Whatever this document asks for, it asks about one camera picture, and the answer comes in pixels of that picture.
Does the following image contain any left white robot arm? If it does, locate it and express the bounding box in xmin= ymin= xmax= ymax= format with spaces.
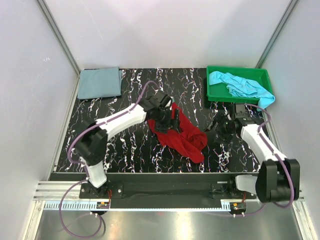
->
xmin=68 ymin=90 xmax=180 ymax=198

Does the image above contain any purple cable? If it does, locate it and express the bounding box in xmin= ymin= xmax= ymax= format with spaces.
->
xmin=58 ymin=80 xmax=161 ymax=238
xmin=204 ymin=103 xmax=297 ymax=216

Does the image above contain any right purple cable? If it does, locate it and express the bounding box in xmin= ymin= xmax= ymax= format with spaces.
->
xmin=204 ymin=103 xmax=297 ymax=216

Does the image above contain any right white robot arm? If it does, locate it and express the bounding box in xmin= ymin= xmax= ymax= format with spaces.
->
xmin=208 ymin=103 xmax=301 ymax=208

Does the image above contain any green plastic bin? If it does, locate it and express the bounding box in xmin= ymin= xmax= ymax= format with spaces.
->
xmin=206 ymin=65 xmax=276 ymax=109

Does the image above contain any red t shirt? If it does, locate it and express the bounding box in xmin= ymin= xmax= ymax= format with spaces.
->
xmin=147 ymin=110 xmax=208 ymax=164

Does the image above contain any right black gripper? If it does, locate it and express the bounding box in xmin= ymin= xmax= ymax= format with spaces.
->
xmin=203 ymin=111 xmax=236 ymax=145

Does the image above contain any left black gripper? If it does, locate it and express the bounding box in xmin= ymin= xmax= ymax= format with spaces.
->
xmin=154 ymin=108 xmax=180 ymax=135

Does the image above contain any aluminium rail frame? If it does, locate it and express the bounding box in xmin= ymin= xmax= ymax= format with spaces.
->
xmin=32 ymin=181 xmax=306 ymax=213

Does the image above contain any crumpled cyan t shirt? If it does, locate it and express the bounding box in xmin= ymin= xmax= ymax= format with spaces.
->
xmin=208 ymin=71 xmax=276 ymax=109

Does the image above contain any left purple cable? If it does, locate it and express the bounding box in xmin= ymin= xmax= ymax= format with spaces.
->
xmin=58 ymin=80 xmax=161 ymax=238

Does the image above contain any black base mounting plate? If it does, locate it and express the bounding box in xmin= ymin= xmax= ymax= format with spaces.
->
xmin=79 ymin=173 xmax=255 ymax=211

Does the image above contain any folded grey-blue t shirt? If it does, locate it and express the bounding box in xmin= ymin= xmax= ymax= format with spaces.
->
xmin=77 ymin=67 xmax=122 ymax=100

